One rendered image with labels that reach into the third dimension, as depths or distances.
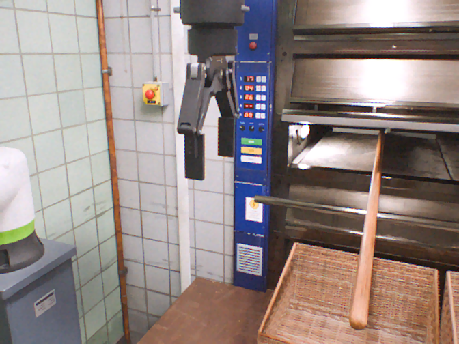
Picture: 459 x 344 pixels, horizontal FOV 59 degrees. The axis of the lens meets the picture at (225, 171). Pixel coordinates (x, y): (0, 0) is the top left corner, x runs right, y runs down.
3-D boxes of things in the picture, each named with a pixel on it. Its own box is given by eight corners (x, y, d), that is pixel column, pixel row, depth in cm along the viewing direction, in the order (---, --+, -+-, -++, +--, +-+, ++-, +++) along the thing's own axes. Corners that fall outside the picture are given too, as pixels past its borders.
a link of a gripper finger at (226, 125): (217, 117, 70) (219, 117, 71) (217, 155, 72) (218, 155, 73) (233, 118, 69) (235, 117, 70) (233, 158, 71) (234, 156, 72)
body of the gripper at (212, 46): (200, 29, 65) (201, 87, 67) (177, 26, 57) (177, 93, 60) (245, 29, 62) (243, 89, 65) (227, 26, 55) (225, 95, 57)
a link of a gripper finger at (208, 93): (223, 74, 61) (221, 67, 60) (204, 138, 57) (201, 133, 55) (199, 72, 62) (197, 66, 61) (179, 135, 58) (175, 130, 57)
